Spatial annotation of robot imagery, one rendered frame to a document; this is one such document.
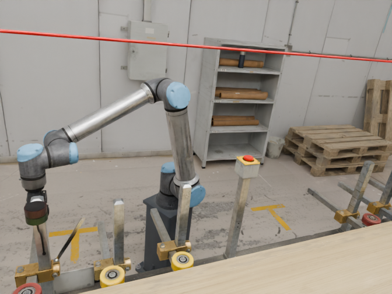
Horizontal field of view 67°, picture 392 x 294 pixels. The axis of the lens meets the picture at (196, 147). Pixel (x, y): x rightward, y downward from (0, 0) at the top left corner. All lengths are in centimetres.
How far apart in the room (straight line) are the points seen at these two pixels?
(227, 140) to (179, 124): 283
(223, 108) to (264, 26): 115
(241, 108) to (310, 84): 114
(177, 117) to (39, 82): 240
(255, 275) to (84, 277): 65
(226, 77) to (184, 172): 249
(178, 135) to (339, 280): 92
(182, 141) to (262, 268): 71
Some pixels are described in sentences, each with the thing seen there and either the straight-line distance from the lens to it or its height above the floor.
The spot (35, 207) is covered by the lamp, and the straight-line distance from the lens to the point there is 101.
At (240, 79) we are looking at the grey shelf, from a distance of 405.
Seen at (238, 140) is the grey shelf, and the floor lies 18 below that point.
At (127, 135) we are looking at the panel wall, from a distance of 383.
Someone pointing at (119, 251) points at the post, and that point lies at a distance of 120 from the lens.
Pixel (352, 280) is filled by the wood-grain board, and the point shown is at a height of 90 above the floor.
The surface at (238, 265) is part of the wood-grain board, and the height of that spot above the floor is 90.
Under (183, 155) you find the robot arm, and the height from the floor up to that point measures 105.
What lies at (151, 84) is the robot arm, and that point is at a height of 140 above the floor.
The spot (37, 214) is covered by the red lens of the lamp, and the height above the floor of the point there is 114.
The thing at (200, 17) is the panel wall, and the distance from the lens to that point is 375.
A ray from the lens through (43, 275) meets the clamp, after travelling 122.
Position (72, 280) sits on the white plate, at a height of 75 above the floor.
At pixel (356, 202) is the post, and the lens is 181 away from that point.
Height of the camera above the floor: 170
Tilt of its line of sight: 23 degrees down
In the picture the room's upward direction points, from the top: 6 degrees clockwise
